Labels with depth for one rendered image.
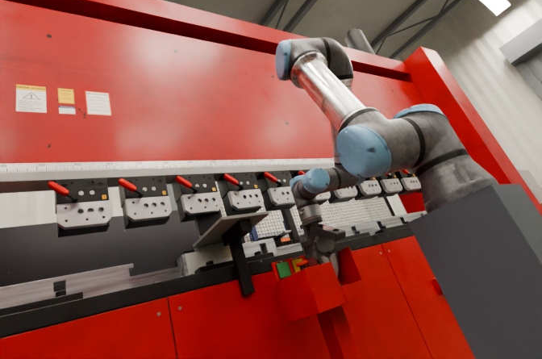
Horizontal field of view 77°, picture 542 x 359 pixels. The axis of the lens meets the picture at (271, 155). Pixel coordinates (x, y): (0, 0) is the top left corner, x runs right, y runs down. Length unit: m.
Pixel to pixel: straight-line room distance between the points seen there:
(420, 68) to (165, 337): 2.80
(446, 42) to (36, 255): 8.88
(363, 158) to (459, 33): 8.68
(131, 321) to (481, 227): 0.85
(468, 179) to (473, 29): 8.52
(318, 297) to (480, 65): 8.22
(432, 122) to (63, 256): 1.52
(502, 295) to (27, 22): 1.72
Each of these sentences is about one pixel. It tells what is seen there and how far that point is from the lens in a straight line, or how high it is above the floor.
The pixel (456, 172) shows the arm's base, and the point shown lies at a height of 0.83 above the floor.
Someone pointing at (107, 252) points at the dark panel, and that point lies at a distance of 1.78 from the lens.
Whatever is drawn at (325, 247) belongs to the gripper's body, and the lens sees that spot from 1.15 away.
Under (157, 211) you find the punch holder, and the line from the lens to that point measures 1.28.
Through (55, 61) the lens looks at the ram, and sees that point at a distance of 1.59.
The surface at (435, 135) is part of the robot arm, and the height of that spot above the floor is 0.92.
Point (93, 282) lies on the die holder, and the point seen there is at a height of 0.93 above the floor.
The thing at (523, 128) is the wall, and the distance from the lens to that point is 8.46.
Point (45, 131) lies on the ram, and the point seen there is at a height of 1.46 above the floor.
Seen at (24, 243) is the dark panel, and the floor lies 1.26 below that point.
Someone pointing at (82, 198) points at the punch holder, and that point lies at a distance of 1.26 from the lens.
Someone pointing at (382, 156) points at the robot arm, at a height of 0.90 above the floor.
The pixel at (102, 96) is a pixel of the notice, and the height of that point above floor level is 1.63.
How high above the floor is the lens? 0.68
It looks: 24 degrees up
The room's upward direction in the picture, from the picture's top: 19 degrees counter-clockwise
